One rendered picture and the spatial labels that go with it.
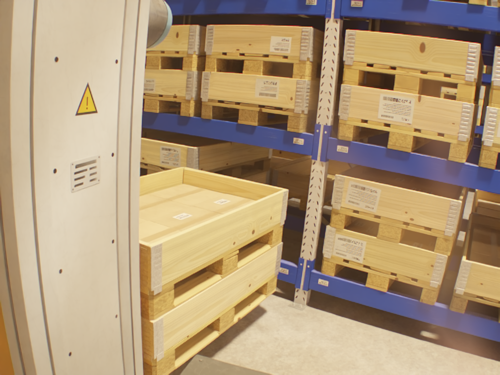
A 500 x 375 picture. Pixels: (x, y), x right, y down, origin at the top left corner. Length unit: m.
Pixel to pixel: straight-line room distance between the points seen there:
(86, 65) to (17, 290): 0.36
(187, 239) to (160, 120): 1.73
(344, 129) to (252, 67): 0.76
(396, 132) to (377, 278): 0.92
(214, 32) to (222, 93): 0.44
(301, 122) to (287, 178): 1.56
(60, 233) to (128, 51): 0.34
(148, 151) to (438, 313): 2.45
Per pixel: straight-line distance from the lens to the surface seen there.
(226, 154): 3.61
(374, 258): 2.83
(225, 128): 3.10
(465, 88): 2.58
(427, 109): 2.60
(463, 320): 2.89
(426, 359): 2.83
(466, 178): 2.62
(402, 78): 2.63
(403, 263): 2.79
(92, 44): 0.73
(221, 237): 2.11
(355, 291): 2.95
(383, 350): 2.81
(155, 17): 1.11
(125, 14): 0.80
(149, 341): 1.92
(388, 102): 2.64
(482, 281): 2.76
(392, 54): 2.66
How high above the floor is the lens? 1.51
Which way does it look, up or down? 16 degrees down
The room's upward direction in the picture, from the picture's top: 5 degrees clockwise
